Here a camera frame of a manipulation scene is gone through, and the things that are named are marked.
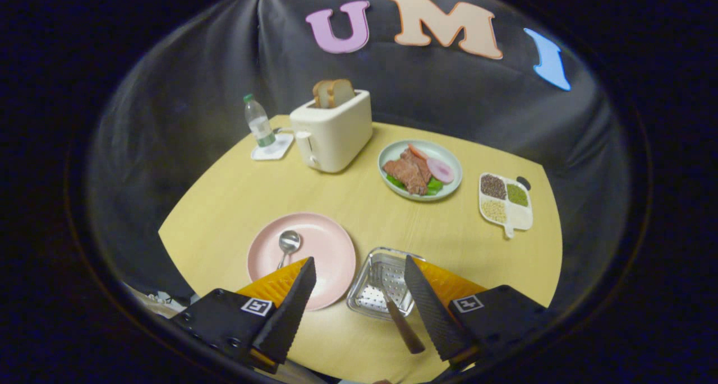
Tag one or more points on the pink ham slice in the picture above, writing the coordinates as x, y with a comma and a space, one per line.
441, 171

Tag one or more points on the dark grain heap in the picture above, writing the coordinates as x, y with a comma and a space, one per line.
493, 186

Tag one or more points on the white square coaster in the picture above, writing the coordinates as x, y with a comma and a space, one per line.
283, 148

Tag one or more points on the white divided dish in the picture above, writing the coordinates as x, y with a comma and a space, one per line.
521, 218

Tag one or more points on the cream white toaster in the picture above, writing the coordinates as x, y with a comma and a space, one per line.
336, 137

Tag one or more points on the pale green oval plate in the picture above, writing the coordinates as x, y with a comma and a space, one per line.
392, 151

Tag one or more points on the brown meat slices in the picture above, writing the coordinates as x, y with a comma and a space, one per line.
409, 174

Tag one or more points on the clear plastic water bottle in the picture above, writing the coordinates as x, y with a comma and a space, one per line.
259, 123

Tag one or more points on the green lettuce leaf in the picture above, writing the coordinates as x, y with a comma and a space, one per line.
435, 186

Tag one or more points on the pink round plate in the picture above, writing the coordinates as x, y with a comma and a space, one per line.
325, 238

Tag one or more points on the green bean heap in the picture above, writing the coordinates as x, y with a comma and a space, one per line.
517, 195

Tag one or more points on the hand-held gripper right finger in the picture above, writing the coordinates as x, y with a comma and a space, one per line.
432, 311

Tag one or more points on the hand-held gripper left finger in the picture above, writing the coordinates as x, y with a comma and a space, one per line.
289, 311

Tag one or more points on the toast bread slice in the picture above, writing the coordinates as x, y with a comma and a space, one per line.
342, 91
318, 92

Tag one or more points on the pale bean heap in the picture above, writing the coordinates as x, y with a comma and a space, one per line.
493, 211

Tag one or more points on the orange carrot slice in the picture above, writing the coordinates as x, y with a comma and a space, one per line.
416, 150

